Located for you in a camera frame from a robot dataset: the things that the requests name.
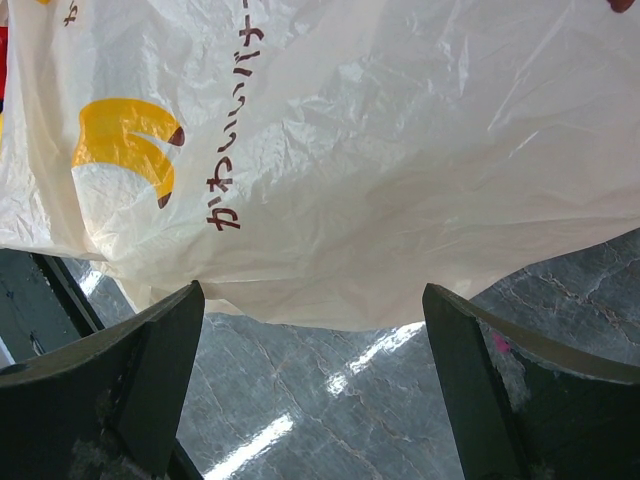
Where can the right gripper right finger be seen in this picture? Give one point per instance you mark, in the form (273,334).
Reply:
(523,406)

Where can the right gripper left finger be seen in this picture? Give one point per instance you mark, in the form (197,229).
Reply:
(106,406)

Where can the banana print plastic bag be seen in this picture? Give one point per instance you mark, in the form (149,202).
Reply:
(318,163)

